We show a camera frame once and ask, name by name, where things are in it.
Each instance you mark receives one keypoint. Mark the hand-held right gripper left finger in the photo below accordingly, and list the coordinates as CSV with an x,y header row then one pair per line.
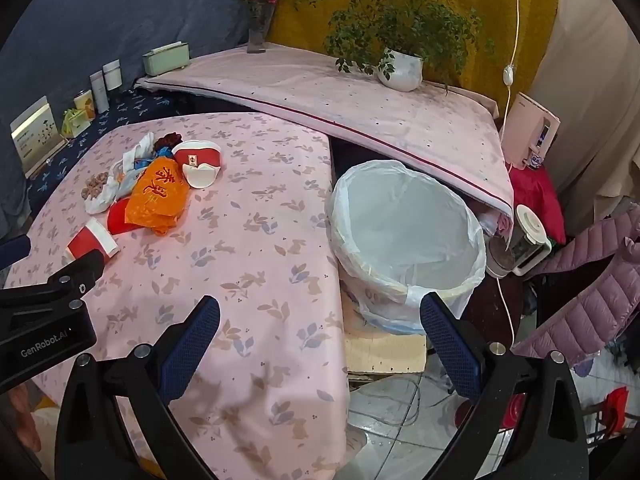
x,y
192,345

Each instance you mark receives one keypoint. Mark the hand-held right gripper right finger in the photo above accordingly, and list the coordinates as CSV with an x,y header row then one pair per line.
x,y
450,350

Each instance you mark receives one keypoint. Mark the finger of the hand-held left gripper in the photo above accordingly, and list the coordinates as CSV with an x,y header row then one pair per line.
x,y
12,251
65,285

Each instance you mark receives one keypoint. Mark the red white paper cup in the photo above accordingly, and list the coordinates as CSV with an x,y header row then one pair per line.
x,y
90,242

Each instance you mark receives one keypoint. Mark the white plastic bag with nuts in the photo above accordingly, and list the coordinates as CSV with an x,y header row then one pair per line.
x,y
100,200

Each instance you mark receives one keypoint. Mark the trash can with white liner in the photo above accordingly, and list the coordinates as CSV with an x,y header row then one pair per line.
x,y
410,230

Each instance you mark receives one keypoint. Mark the orange plastic bag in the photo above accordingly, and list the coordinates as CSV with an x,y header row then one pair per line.
x,y
160,195

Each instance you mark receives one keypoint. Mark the blue ribbon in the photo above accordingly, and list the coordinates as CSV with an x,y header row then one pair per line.
x,y
162,152

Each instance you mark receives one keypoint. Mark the red white paper bowl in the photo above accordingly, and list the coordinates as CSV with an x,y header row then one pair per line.
x,y
200,162

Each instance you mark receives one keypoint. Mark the person's left hand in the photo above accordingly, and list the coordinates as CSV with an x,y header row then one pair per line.
x,y
20,405

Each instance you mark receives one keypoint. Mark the dark brown side table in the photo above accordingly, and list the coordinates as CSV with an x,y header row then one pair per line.
x,y
485,310

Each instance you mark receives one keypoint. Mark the red thermos bottle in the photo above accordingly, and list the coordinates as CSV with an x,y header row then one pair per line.
x,y
515,410

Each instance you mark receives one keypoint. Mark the pink floral tablecloth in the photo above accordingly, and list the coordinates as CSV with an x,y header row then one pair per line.
x,y
250,260

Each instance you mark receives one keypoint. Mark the white glass electric kettle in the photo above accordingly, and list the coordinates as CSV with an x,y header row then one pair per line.
x,y
522,240

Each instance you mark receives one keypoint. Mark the folded pink white cloth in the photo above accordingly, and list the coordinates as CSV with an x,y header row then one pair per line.
x,y
492,222

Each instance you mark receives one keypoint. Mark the light green box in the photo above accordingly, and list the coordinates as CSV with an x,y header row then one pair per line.
x,y
75,124

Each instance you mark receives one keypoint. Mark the pink down jacket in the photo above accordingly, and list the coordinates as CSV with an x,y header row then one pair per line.
x,y
590,285

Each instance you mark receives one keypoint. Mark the yellow orange box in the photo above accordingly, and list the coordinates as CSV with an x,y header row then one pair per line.
x,y
84,105

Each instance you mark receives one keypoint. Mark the red cloth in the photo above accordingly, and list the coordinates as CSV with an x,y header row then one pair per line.
x,y
537,200

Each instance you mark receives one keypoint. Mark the red stool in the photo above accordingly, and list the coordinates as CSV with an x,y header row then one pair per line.
x,y
615,405

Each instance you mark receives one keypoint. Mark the dark red velvet scrunchie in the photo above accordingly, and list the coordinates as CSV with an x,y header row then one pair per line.
x,y
171,139

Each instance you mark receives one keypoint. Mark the tall white bottle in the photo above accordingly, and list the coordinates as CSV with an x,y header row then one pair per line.
x,y
99,92

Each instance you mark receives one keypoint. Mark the navy floral cloth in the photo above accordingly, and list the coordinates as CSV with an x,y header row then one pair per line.
x,y
130,105

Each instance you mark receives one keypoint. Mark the white printed mug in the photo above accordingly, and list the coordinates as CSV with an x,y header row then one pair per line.
x,y
535,161

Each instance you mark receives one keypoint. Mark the green tissue box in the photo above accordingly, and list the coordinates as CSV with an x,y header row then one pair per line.
x,y
167,60

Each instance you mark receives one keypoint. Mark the pink dotted bedsheet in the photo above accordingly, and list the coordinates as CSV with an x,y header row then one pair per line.
x,y
375,110

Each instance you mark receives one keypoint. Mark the blue grey backdrop cloth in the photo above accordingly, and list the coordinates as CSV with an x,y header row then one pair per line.
x,y
100,10

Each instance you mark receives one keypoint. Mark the potted fern in white pot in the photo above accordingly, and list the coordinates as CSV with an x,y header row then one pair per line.
x,y
400,72

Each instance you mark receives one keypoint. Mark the beige curtain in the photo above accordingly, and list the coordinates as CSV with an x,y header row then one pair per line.
x,y
590,85

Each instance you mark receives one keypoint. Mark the glass vase with pink flowers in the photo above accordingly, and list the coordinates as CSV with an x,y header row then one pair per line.
x,y
257,40

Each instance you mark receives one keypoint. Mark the yellow blanket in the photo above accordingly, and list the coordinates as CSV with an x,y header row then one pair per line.
x,y
290,30

